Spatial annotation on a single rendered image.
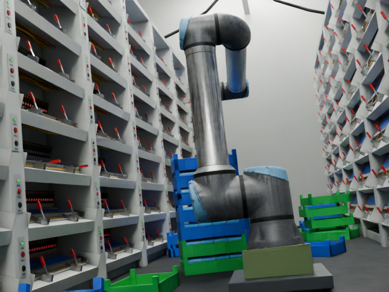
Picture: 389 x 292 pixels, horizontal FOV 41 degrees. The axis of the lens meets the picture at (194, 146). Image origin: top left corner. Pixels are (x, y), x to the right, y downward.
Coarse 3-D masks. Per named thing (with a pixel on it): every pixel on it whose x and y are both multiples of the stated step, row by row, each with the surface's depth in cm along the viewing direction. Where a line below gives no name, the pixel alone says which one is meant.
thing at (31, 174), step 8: (24, 152) 170; (24, 160) 170; (48, 160) 228; (64, 160) 232; (72, 160) 231; (24, 168) 170; (32, 168) 180; (80, 168) 229; (88, 168) 230; (24, 176) 171; (32, 176) 177; (40, 176) 182; (48, 176) 188; (56, 176) 195; (64, 176) 202; (72, 176) 209; (80, 176) 217; (88, 176) 226; (72, 184) 211; (80, 184) 219; (88, 184) 227
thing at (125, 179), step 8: (104, 160) 297; (104, 168) 255; (112, 168) 301; (120, 168) 281; (104, 176) 254; (112, 176) 273; (120, 176) 280; (128, 176) 299; (136, 176) 298; (104, 184) 247; (112, 184) 259; (120, 184) 271; (128, 184) 284
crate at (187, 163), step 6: (234, 150) 246; (174, 156) 242; (234, 156) 245; (174, 162) 242; (180, 162) 242; (186, 162) 242; (192, 162) 243; (234, 162) 245; (174, 168) 243; (180, 168) 242; (186, 168) 242; (192, 168) 242
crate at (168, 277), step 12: (132, 276) 210; (144, 276) 211; (156, 276) 180; (168, 276) 209; (108, 288) 183; (120, 288) 182; (132, 288) 181; (144, 288) 180; (156, 288) 179; (168, 288) 192
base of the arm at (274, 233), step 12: (276, 216) 170; (288, 216) 171; (252, 228) 173; (264, 228) 169; (276, 228) 168; (288, 228) 169; (252, 240) 171; (264, 240) 167; (276, 240) 166; (288, 240) 166; (300, 240) 170
